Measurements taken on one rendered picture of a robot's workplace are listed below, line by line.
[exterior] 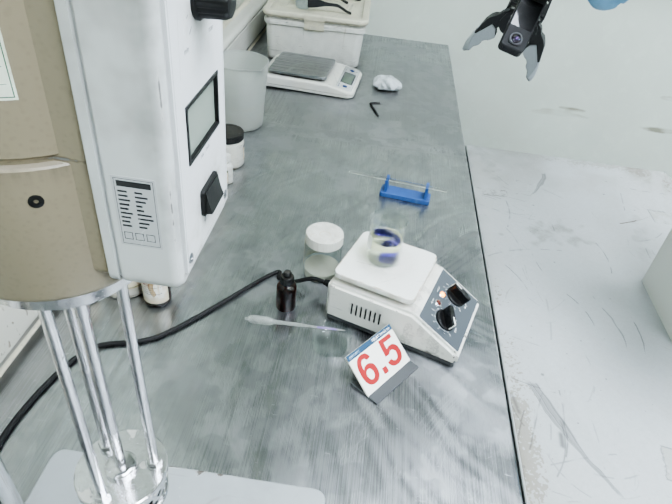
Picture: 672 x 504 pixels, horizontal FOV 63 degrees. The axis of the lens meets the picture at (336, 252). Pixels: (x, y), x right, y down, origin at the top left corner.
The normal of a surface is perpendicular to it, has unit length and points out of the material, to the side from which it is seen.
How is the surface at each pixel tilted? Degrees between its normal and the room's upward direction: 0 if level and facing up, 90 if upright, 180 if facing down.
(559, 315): 0
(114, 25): 90
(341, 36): 93
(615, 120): 90
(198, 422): 0
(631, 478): 0
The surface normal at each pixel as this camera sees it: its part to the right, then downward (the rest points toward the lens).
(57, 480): 0.09, -0.79
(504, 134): -0.11, 0.60
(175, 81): 0.99, 0.14
